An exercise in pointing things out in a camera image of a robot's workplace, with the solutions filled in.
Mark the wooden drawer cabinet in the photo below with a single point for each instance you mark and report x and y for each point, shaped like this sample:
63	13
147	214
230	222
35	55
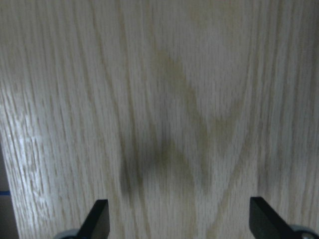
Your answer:
176	111

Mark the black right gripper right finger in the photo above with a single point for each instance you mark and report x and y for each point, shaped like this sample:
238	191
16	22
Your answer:
266	223

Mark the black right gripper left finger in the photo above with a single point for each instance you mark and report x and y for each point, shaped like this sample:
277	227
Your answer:
97	223

